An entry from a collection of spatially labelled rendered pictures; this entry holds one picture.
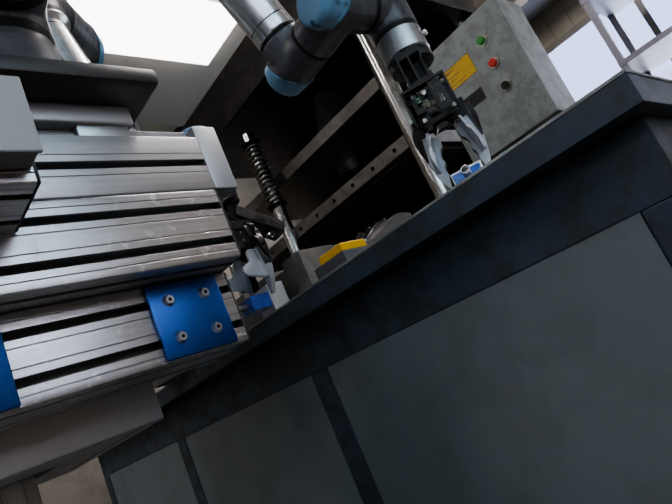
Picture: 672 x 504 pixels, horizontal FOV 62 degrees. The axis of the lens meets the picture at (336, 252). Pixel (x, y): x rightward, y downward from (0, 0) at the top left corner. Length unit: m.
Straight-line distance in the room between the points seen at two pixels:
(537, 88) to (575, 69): 2.66
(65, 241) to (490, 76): 1.42
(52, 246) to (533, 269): 0.54
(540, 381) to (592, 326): 0.10
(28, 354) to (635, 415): 0.64
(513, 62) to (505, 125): 0.18
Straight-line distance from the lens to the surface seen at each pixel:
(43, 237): 0.58
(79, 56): 1.16
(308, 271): 1.04
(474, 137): 0.87
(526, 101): 1.73
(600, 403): 0.75
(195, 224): 0.65
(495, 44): 1.79
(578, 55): 4.37
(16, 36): 0.73
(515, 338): 0.77
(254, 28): 0.98
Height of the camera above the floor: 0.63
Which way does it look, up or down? 13 degrees up
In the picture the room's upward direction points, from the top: 24 degrees counter-clockwise
